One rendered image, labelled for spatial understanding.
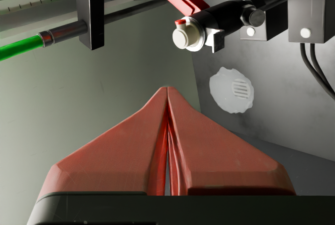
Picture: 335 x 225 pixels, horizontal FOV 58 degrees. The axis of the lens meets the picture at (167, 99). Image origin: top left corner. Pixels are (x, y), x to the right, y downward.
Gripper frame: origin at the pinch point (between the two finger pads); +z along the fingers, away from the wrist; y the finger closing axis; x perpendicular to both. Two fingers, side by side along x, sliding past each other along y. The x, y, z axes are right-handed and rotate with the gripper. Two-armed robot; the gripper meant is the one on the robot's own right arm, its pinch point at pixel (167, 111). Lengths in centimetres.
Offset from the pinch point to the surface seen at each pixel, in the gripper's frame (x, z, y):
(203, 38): 2.1, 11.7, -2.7
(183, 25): 1.1, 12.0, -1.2
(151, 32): 15.5, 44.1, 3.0
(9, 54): 7.5, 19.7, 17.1
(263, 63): 18.7, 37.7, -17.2
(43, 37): 7.0, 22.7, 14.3
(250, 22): 1.6, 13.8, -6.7
